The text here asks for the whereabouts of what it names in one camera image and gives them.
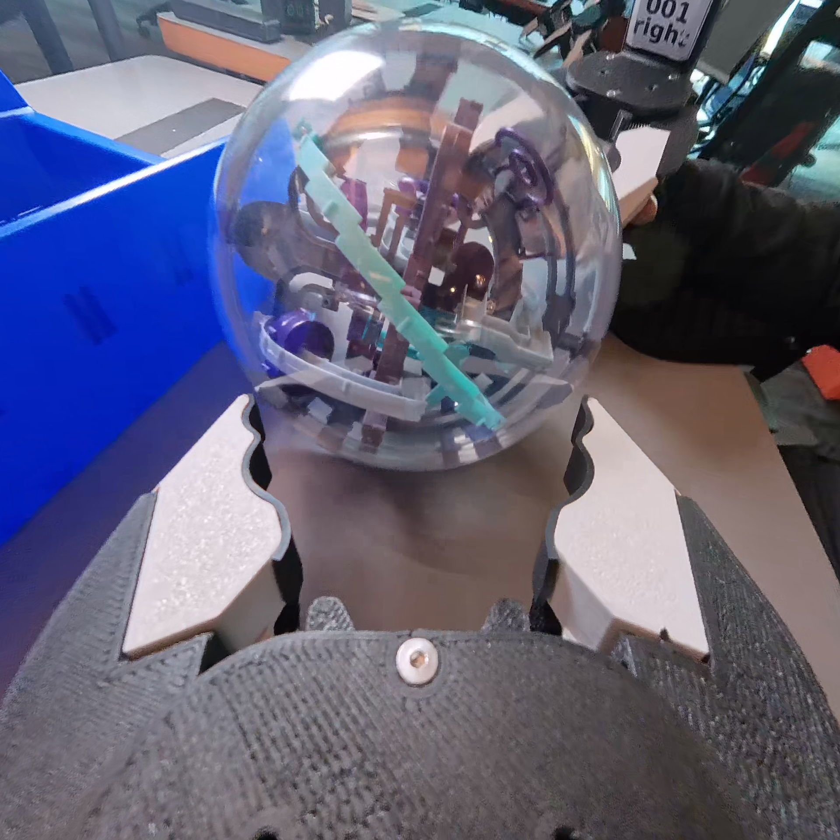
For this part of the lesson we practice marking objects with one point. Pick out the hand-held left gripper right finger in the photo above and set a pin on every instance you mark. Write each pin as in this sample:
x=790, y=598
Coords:
x=623, y=558

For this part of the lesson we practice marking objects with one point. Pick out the flat black device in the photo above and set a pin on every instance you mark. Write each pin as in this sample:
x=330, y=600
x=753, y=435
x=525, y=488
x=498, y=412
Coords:
x=223, y=16

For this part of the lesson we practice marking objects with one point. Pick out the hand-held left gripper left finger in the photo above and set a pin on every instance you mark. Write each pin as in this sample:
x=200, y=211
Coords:
x=203, y=558

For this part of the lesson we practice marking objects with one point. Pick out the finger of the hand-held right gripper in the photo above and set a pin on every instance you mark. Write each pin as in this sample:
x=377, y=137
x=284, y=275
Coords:
x=643, y=164

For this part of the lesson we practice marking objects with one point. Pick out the person's right forearm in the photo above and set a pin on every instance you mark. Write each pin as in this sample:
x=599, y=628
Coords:
x=722, y=262

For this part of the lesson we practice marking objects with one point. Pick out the grey desk orange edge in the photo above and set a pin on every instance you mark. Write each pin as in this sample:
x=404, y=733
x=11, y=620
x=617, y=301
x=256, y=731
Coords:
x=223, y=46

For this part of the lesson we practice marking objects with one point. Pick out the clear maze ball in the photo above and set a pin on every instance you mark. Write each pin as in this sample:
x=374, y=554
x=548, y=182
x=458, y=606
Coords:
x=407, y=249

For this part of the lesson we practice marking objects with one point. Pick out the black metal frame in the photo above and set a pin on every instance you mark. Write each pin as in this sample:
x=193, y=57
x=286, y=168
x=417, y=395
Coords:
x=774, y=79

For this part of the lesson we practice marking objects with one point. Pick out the person's right hand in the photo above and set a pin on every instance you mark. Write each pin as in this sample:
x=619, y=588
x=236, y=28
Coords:
x=649, y=210

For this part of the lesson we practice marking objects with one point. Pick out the blue plastic bin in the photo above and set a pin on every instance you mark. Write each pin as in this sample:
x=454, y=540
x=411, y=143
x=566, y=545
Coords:
x=98, y=295

